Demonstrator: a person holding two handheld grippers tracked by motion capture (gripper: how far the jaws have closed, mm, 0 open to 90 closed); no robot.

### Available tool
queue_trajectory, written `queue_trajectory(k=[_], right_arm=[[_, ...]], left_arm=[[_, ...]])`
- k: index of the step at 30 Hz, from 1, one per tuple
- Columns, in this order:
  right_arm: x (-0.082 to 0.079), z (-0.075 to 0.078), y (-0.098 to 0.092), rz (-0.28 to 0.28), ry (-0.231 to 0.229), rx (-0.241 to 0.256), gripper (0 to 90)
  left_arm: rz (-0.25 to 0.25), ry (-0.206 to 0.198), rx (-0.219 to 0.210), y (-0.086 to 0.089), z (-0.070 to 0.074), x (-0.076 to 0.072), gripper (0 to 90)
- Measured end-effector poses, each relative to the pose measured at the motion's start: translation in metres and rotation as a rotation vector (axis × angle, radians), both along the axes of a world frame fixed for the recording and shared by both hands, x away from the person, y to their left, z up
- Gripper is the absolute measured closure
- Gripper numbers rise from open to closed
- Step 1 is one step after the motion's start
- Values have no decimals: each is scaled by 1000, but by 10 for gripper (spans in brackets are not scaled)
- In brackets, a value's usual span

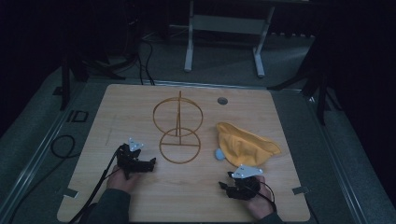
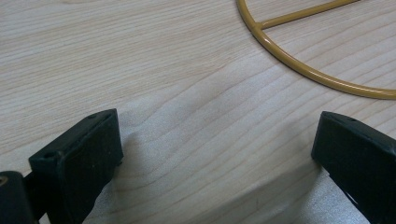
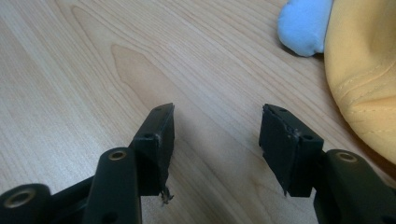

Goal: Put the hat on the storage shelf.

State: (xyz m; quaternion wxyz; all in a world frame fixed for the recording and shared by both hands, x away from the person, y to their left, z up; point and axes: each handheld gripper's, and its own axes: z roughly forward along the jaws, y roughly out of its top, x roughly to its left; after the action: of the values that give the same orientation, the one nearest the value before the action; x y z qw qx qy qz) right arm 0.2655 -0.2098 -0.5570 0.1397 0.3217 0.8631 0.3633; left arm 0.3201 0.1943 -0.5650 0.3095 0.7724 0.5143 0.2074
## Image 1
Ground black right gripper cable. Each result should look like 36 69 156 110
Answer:
257 180 278 214

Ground person's right hand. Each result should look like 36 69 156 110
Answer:
244 175 277 220

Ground black looped floor cable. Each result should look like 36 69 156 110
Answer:
49 133 81 160

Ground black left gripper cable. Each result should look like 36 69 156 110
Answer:
67 146 123 224

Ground black hanging cables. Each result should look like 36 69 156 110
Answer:
135 18 156 87

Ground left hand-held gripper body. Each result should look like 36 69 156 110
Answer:
116 137 151 180

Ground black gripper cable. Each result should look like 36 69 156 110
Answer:
257 180 278 214
67 146 123 224

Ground person's left hand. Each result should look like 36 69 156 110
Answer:
106 165 142 194

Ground golden wire hat stand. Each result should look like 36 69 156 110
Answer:
152 90 205 165

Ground black floor tape marking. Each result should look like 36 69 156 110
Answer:
65 109 90 123

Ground white metal desk frame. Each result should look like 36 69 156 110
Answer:
182 0 276 79

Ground black tripod stand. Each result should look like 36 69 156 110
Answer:
59 46 141 112
266 40 344 127

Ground yellow cloth hat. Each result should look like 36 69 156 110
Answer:
216 121 282 168

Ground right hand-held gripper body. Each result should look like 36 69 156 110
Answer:
224 163 264 202

